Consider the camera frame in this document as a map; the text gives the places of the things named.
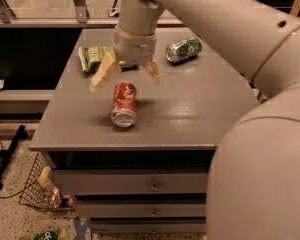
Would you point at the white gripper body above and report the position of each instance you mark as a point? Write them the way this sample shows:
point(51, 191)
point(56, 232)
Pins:
point(134, 48)

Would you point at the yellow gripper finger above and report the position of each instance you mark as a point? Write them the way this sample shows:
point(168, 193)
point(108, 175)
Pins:
point(107, 71)
point(152, 68)

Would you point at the red coke can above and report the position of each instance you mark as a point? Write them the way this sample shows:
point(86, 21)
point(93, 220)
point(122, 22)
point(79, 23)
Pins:
point(124, 105)

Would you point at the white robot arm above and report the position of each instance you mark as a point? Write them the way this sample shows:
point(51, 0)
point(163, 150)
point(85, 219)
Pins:
point(253, 190)

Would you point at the green soda can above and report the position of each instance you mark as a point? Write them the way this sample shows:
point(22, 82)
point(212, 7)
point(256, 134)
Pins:
point(183, 49)

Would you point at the green chip bag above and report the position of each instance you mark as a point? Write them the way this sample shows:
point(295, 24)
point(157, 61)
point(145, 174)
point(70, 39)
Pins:
point(98, 58)

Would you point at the grey drawer cabinet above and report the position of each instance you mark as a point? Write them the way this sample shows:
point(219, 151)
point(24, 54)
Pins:
point(134, 155)

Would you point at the top grey drawer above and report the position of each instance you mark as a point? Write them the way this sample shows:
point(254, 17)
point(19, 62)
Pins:
point(128, 182)

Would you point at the grey drawer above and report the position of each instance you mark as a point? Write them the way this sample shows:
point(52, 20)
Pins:
point(147, 226)
point(128, 182)
point(140, 208)

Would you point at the middle grey drawer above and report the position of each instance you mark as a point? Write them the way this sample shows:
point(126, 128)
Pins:
point(140, 208)

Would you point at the black metal stand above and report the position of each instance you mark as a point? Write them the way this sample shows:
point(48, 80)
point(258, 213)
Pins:
point(5, 155)

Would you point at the bottom grey drawer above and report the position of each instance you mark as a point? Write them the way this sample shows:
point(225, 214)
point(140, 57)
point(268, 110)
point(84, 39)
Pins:
point(147, 226)

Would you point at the green bag on floor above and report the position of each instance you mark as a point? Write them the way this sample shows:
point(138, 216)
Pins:
point(58, 234)

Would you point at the metal railing frame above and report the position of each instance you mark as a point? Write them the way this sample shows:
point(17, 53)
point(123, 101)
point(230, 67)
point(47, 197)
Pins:
point(59, 13)

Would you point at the wire basket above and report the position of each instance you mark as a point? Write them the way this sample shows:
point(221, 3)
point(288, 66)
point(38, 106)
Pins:
point(40, 193)

